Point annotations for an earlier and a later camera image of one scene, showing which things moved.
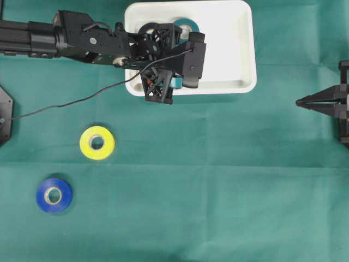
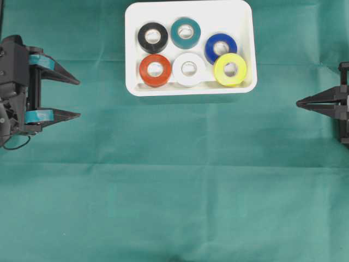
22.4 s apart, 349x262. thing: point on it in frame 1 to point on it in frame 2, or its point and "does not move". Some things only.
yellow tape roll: x=89 y=150 to x=230 y=69
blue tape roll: x=65 y=198 to x=218 y=45
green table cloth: x=91 y=174 does not move
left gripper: x=136 y=50 to x=29 y=90
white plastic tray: x=229 y=27 does not move
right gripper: x=344 y=103 does not move
